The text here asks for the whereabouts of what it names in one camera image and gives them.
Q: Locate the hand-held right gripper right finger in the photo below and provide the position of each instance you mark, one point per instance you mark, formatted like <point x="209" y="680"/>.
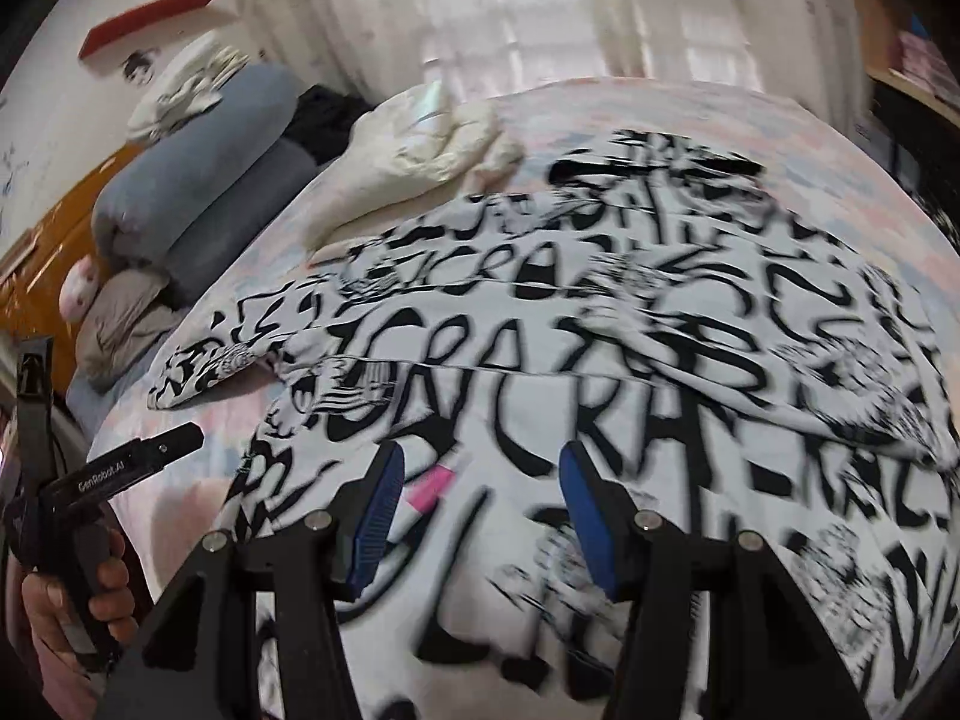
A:
<point x="591" y="521"/>

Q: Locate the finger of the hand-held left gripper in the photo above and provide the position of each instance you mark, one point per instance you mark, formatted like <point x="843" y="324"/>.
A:
<point x="34" y="390"/>
<point x="174" y="441"/>

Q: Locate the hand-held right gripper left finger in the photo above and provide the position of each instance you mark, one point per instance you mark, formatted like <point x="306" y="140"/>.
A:
<point x="377" y="521"/>

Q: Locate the black and white printed garment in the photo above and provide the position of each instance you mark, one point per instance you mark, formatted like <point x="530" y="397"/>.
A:
<point x="570" y="360"/>

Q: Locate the person's left hand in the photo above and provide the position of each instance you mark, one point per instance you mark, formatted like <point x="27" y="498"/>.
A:
<point x="46" y="611"/>

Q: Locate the beige pillow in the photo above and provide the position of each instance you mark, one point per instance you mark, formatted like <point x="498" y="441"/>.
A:
<point x="124" y="330"/>

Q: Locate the pink plush toy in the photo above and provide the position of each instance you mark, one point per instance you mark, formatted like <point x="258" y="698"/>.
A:
<point x="79" y="289"/>

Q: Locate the orange wooden headboard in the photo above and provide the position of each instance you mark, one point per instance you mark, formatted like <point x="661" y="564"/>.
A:
<point x="45" y="270"/>

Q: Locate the blue-grey bolster pillow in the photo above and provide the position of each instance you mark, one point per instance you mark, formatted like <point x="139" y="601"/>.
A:
<point x="187" y="157"/>
<point x="247" y="217"/>

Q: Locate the white crumpled cloth pile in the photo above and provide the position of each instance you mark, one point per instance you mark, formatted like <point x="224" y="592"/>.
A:
<point x="184" y="86"/>

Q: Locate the black cloth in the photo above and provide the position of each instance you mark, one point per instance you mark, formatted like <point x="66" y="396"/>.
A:
<point x="326" y="124"/>

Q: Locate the cream quilted blanket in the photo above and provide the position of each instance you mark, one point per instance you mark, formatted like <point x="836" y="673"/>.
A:
<point x="390" y="157"/>

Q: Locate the pastel patterned bed sheet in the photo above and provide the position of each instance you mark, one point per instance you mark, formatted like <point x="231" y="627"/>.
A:
<point x="660" y="101"/>

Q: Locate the white sheer curtain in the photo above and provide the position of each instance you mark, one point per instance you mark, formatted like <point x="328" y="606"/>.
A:
<point x="525" y="7"/>

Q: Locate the pink books on shelf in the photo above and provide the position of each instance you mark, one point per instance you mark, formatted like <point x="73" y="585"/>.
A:
<point x="921" y="60"/>

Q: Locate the light wooden bookshelf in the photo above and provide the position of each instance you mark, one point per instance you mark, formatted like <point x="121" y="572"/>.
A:
<point x="874" y="22"/>

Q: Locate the red wall shelf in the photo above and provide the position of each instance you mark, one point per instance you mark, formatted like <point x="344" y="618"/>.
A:
<point x="150" y="19"/>

